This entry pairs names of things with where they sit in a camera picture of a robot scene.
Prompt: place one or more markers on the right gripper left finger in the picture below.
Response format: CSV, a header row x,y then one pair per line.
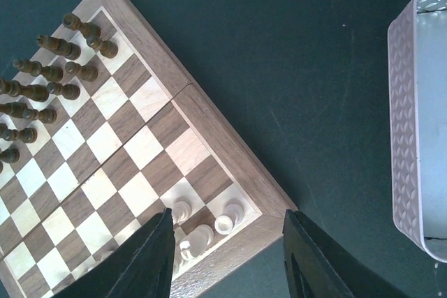
x,y
141,267

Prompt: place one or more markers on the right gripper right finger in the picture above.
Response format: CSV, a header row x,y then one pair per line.
x,y
317,266

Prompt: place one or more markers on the tall white piece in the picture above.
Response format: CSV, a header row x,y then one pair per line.
x,y
178,260

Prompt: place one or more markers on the white bishop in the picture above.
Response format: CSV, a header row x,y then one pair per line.
x,y
194,244

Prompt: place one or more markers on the white pawn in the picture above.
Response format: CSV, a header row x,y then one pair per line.
x,y
181,211

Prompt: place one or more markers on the white piece corner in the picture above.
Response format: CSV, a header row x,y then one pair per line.
x,y
230,218

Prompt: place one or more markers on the wooden chess board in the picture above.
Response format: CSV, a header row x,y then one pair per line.
x,y
139,138

